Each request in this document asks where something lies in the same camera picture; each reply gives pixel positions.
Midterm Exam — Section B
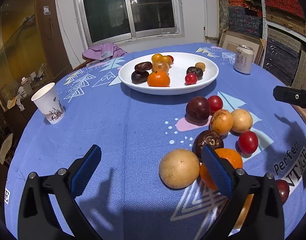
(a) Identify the large tan round fruit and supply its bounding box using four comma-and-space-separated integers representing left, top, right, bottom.
159, 148, 200, 189

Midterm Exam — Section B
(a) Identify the red cherry tomato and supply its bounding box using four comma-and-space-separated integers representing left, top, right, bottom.
237, 131, 259, 155
208, 95, 223, 115
185, 73, 198, 85
167, 55, 174, 64

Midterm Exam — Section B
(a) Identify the speckled tan round fruit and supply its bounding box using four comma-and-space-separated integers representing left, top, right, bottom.
210, 109, 234, 136

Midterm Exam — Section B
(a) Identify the pale tan fruit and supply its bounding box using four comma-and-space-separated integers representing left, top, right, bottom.
231, 109, 253, 133

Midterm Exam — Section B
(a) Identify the dark red plum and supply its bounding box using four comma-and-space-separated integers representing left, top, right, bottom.
276, 179, 290, 204

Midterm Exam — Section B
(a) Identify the dark purple plum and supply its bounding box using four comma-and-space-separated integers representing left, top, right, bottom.
186, 96, 210, 122

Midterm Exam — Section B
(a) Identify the dark mangosteen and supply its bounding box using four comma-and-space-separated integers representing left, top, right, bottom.
186, 67, 203, 80

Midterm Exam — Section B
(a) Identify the small brown longan fruit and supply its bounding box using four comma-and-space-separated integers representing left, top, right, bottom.
195, 62, 206, 72

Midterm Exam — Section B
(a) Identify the large orange mandarin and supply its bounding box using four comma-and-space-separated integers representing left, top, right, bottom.
147, 71, 170, 87

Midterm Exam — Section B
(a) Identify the brown speckled persimmon fruit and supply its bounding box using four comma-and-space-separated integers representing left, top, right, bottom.
152, 62, 170, 74

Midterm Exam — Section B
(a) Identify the small yellow-orange tomato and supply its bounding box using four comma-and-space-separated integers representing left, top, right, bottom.
160, 56, 171, 66

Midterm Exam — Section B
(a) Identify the blue patterned tablecloth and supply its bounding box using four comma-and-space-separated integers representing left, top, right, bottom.
4, 43, 306, 239

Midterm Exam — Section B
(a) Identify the white beverage can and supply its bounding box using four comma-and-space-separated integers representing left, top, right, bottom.
234, 45, 254, 75

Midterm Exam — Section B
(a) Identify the white paper cup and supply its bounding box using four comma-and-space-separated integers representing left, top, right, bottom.
31, 82, 65, 124

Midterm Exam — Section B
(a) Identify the shelf with stacked boxes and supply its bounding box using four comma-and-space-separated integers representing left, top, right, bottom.
218, 0, 306, 89

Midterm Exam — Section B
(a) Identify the wooden chair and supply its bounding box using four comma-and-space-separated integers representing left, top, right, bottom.
73, 58, 100, 70

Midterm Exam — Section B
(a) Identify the white oval plate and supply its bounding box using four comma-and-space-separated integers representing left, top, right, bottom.
118, 52, 219, 96

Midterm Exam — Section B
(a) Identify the purple jacket on chair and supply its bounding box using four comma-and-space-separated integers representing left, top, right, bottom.
82, 43, 127, 61

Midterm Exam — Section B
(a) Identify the wooden glass cabinet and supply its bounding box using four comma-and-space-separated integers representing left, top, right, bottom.
0, 0, 72, 110

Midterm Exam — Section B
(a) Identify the sliding glass window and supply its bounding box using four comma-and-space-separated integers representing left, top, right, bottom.
76, 0, 184, 47

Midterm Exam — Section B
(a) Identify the framed board against wall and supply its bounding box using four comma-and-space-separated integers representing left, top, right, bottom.
218, 29, 267, 65

